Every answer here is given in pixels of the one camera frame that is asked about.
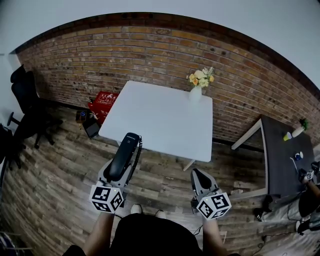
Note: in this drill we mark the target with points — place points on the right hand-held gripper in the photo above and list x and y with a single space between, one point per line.
214 203

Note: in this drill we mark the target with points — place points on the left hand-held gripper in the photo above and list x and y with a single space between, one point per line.
106 196

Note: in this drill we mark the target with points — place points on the person's left forearm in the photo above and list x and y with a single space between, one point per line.
98 232

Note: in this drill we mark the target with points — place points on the another person's forearm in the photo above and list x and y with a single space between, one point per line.
315 191

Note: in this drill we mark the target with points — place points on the person's right forearm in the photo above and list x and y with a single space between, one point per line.
212 237

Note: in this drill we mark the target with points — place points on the person's left white shoe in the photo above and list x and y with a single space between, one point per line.
135 208

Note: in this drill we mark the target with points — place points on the person's white shoe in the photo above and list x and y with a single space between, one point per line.
135 208
160 214

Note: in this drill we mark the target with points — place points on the black box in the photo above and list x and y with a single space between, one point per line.
91 128

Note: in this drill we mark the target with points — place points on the person's right white shoe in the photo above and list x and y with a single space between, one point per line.
160 214

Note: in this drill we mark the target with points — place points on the small brown box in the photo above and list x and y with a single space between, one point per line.
81 116

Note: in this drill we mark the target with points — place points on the red box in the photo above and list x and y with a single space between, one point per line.
103 105

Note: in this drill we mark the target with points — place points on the black device on floor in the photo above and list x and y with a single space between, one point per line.
263 207

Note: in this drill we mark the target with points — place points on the white table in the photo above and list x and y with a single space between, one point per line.
160 120

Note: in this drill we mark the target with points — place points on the person's black clothing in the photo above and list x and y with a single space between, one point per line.
152 237
308 203

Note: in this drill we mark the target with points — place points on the white vase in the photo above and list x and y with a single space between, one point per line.
195 94

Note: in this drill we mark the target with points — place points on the yellow-green cup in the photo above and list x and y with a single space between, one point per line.
287 136

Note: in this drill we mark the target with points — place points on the blue and white cup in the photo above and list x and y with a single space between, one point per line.
298 156

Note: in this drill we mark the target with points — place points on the yellow and white flower bouquet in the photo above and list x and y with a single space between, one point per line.
200 78

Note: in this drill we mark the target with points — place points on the black office chair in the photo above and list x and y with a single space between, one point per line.
30 110

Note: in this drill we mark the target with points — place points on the black bag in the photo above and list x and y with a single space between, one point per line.
10 147

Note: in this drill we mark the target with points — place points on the small potted green plant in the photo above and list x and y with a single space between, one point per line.
300 128

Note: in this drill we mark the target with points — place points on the dark desk with white frame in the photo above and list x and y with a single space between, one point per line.
285 162

